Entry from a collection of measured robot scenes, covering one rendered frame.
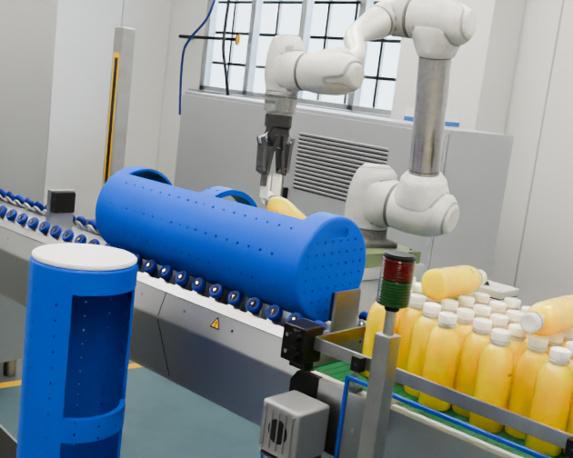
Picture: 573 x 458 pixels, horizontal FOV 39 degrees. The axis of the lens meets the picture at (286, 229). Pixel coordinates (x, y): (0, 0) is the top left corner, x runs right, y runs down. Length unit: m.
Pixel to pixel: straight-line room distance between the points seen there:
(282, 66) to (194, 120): 3.05
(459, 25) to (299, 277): 0.94
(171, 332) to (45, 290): 0.43
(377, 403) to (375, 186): 1.25
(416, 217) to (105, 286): 1.04
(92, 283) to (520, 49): 3.51
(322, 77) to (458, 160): 1.81
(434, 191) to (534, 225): 2.38
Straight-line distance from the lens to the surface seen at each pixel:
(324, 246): 2.09
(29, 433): 2.35
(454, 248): 3.95
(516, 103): 5.09
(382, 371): 1.61
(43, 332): 2.23
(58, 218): 3.10
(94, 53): 7.55
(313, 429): 1.86
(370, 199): 2.75
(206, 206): 2.31
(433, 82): 2.59
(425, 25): 2.56
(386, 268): 1.56
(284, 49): 2.22
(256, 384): 2.22
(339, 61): 2.11
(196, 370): 2.42
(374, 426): 1.65
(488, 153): 4.02
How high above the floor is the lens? 1.54
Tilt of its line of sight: 10 degrees down
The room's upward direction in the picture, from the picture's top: 7 degrees clockwise
